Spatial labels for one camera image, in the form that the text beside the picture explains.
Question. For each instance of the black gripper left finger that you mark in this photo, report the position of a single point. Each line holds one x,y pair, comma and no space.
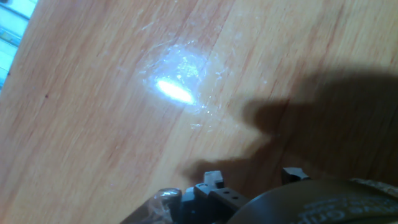
214,193

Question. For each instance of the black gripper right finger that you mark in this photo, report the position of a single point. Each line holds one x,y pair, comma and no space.
293,175

